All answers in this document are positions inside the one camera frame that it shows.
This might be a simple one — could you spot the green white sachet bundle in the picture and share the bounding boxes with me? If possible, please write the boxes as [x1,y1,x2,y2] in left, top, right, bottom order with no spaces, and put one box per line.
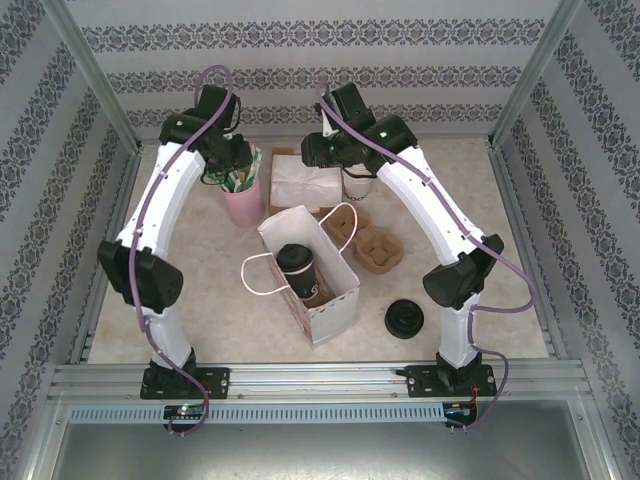
[202,142,265,195]

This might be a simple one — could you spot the black takeout coffee cup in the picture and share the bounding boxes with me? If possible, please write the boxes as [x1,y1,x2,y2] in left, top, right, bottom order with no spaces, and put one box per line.
[276,243,317,302]

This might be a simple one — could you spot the brown pulp cup carrier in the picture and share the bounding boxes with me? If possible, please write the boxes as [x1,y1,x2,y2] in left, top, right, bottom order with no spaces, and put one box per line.
[301,279,335,310]
[321,206,405,276]

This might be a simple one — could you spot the cartoon animal paper bag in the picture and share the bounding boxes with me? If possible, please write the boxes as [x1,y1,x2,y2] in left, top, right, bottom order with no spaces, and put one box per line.
[241,202,362,354]

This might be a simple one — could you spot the brown cardboard napkin box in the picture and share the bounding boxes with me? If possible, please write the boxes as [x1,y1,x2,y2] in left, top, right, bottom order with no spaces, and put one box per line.
[268,146,346,219]

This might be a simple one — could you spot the white paper cup stack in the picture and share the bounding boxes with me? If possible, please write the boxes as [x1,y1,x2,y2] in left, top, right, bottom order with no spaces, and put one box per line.
[341,164,375,204]

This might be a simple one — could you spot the pink cylindrical cup holder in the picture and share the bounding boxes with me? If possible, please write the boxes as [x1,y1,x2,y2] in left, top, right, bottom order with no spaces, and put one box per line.
[222,177,266,229]

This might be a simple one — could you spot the black plastic cup lid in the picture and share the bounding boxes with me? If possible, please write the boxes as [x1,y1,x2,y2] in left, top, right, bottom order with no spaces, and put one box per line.
[383,298,427,340]

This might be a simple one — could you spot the aluminium frame post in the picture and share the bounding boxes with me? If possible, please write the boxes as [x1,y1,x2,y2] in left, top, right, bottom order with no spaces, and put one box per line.
[41,0,144,151]
[486,0,585,150]

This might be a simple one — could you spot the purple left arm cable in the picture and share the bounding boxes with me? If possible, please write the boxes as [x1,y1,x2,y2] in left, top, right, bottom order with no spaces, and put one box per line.
[127,64,236,439]

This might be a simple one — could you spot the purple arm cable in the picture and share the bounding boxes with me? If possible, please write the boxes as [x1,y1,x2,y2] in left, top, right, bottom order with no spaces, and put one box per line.
[127,64,236,439]
[315,77,539,434]

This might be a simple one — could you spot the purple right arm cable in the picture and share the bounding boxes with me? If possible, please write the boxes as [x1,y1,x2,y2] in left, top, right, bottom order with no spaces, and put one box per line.
[315,77,539,434]

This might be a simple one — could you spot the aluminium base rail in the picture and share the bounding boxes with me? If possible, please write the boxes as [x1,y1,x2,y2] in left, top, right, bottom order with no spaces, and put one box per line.
[54,362,586,401]

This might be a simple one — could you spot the perforated metal cable tray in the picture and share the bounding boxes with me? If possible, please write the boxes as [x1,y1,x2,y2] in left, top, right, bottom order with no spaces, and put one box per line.
[67,402,479,425]

